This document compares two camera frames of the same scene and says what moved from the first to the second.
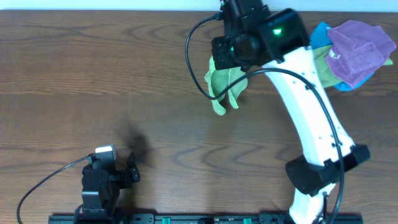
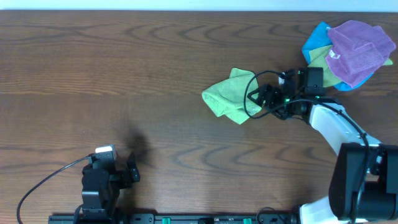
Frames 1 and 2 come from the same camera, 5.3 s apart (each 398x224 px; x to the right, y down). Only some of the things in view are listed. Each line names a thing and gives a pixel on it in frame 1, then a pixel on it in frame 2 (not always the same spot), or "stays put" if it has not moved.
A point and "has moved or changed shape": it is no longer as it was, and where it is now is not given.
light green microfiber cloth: [218, 79] has moved or changed shape
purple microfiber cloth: [357, 51] stays put
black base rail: [208, 219] stays put
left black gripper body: [126, 177] stays put
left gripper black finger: [133, 168] stays put
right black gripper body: [222, 54] to [277, 97]
